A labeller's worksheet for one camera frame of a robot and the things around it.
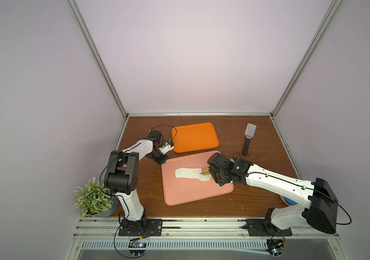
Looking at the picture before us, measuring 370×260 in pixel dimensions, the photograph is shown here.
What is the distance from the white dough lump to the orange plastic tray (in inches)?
4.9

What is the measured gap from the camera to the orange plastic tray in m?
1.03

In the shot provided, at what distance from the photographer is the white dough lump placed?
89 centimetres
